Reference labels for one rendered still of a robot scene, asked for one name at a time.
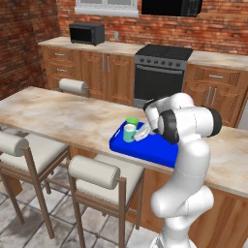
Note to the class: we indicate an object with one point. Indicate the black microwave oven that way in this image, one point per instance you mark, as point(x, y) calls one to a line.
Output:
point(86, 33)

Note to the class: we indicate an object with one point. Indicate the grey wall socket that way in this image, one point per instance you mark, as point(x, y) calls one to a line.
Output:
point(116, 35)

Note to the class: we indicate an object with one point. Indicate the white window frame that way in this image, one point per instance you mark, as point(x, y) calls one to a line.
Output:
point(107, 7)

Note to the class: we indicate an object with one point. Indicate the green cup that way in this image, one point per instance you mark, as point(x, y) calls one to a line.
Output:
point(132, 121)

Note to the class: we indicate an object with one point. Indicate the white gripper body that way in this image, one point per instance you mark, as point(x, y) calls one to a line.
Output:
point(142, 132)

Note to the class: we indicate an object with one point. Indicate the teal mug with white rim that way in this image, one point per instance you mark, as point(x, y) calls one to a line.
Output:
point(129, 133)

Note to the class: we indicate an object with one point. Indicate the wooden base cupboard run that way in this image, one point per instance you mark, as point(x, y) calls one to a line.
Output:
point(88, 71)

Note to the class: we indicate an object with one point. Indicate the black oven with hob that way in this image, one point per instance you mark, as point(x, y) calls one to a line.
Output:
point(160, 75)

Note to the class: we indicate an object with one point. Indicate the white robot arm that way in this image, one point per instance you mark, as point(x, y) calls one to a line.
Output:
point(187, 168)

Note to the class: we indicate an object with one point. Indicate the blue tray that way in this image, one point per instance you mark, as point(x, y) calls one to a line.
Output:
point(151, 147)

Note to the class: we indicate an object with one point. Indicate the white cushioned wooden bar stool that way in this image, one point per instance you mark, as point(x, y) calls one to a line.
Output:
point(29, 168)
point(105, 190)

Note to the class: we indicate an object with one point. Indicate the white paper towel roll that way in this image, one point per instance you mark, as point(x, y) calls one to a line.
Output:
point(73, 86)

